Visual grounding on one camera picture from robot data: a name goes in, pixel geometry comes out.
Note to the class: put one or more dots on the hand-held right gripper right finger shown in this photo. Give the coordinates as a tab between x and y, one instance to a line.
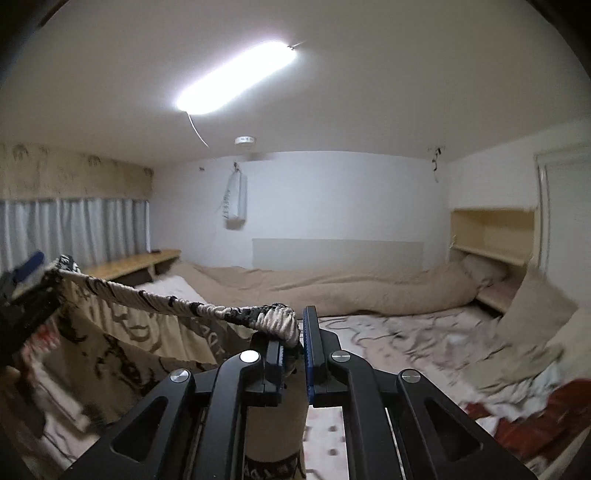
310	355

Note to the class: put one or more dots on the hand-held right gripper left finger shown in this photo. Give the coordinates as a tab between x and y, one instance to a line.
276	369

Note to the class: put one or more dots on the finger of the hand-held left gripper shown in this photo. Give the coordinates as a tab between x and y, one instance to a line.
31	264
44	295

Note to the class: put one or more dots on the cream black-print pants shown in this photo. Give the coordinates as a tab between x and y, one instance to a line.
129	332

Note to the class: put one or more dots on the grey curtain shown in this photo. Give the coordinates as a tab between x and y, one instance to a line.
74	230

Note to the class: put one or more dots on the beige duvet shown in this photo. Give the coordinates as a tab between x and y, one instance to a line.
332	286

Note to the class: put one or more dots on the printed bed sheet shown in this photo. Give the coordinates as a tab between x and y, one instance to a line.
383	341

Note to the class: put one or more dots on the beige patterned valance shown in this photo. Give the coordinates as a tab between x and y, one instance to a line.
69	173

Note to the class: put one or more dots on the wooden window shelf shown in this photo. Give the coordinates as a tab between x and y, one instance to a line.
138	264

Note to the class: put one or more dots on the white fluffy pillow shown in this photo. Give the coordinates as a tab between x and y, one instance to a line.
173	288

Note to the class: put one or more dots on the white air conditioner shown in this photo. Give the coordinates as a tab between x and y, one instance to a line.
236	198

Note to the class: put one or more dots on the small beige pillow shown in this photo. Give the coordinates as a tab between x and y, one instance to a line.
485	268

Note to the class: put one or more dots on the olive cloth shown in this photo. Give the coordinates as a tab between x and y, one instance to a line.
512	369

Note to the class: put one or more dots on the wooden headboard shelf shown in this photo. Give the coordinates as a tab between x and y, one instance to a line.
496	240

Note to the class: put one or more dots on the round smoke detector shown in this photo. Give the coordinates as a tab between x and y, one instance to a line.
244	140

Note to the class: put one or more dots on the white cloth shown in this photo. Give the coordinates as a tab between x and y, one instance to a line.
549	390

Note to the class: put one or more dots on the red cloth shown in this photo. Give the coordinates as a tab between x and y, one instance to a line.
554	429

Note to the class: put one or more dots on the long ceiling light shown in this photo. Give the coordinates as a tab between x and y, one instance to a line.
238	76

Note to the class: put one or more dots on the white door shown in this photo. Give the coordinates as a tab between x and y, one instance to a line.
565	207

